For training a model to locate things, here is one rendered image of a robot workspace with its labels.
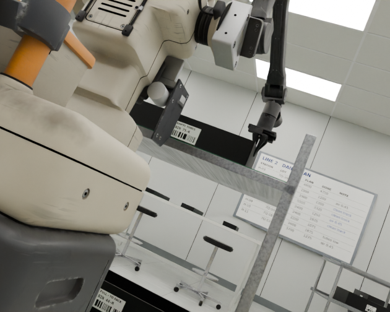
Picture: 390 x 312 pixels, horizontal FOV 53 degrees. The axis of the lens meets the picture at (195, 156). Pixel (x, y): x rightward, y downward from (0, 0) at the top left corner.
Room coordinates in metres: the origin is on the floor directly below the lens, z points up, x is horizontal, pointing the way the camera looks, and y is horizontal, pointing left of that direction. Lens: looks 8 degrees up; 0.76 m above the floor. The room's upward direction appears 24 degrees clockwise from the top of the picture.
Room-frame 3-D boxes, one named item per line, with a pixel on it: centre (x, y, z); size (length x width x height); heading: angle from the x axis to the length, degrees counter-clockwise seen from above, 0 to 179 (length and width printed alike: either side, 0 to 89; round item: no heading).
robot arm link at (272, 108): (1.35, -0.19, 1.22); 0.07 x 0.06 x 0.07; 156
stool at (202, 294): (4.12, -0.60, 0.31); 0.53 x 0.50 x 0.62; 97
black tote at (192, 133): (1.42, 0.09, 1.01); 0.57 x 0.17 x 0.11; 74
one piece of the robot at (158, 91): (0.96, 0.22, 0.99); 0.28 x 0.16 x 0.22; 74
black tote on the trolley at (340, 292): (3.93, -2.09, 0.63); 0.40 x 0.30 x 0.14; 89
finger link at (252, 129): (1.34, -0.18, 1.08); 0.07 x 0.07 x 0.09; 74
